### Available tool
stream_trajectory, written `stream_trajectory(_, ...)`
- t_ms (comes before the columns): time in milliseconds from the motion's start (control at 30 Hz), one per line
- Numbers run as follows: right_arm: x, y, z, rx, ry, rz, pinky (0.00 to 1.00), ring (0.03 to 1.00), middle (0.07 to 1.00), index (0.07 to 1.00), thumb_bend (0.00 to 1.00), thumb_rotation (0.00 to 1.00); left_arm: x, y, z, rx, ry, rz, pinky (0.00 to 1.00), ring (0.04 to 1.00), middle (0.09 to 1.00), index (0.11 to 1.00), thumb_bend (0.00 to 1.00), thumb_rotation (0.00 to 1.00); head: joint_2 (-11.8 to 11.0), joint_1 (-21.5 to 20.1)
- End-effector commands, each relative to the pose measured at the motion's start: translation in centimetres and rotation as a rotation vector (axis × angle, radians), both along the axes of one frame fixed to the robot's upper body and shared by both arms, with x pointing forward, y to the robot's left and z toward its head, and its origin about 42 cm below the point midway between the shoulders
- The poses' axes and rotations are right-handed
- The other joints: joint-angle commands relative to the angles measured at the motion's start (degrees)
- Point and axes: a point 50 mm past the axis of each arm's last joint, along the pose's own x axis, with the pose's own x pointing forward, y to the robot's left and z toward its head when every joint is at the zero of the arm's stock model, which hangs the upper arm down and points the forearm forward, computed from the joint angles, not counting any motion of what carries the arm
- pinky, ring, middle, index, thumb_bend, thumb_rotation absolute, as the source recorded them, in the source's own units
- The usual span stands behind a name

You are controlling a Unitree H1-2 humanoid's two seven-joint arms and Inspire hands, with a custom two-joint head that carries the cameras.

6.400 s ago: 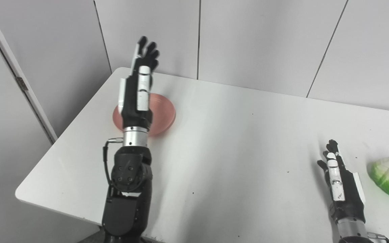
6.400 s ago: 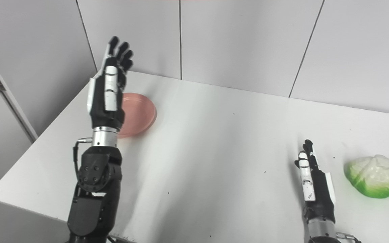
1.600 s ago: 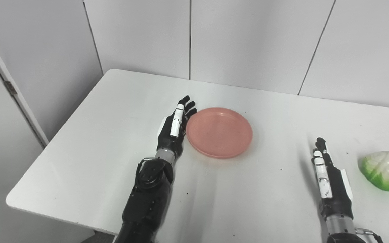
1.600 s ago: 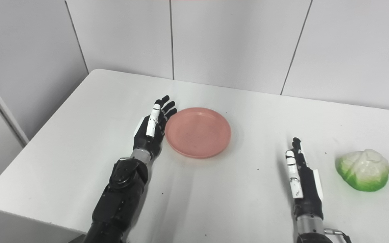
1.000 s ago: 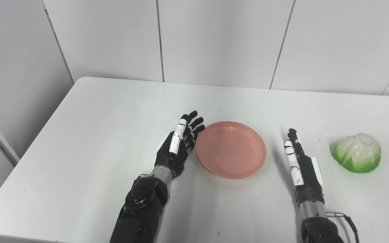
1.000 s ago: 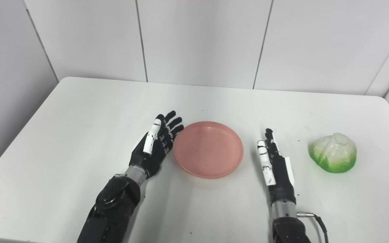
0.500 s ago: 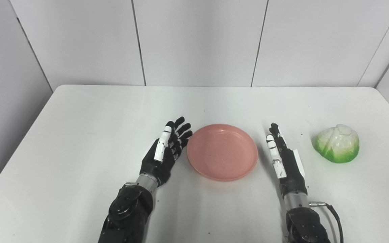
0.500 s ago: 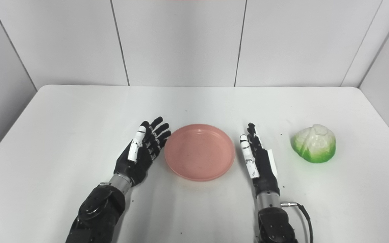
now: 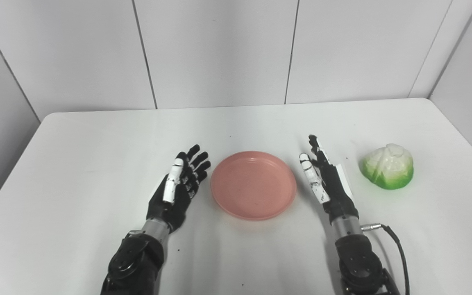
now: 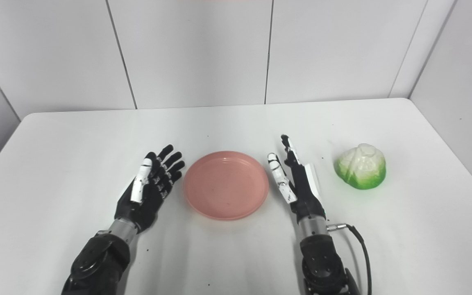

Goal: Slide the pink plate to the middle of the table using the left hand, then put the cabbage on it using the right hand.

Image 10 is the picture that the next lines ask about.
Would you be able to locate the green white toy cabbage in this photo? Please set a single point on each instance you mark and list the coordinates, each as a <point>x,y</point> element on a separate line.
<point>362,168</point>

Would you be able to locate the pink round plate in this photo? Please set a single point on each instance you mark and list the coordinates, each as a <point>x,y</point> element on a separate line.
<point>225,185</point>

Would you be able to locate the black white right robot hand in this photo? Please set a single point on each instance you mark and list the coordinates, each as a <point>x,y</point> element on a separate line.
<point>303,192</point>

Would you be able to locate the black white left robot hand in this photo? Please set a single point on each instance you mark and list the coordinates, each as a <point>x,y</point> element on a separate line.
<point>144,200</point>

